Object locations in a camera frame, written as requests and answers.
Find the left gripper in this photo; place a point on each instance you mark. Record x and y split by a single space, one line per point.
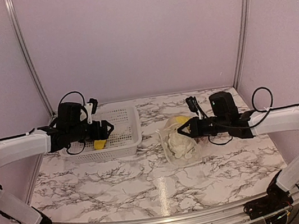
103 134

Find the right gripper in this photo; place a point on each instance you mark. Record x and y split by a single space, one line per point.
195 129

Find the yellow fake corn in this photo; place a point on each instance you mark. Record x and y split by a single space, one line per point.
181 119
99 144

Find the white fake cauliflower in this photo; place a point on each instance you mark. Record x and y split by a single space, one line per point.
181 146

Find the clear zip top bag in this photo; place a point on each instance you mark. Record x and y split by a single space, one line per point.
171 126

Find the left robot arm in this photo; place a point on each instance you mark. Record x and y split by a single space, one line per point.
73 123

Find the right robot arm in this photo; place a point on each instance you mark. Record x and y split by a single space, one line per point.
247 125

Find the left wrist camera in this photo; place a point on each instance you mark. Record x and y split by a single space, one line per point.
90 108

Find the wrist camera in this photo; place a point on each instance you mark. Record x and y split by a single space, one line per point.
90 108
195 107

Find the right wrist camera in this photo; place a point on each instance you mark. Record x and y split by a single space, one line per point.
195 107

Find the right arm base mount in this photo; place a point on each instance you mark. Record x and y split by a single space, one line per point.
275 199

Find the left aluminium frame post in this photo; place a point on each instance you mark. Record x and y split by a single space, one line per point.
10 7

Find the aluminium frame post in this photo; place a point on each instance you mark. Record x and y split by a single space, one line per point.
241 46
10 7

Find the right aluminium frame post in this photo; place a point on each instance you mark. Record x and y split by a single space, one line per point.
241 46

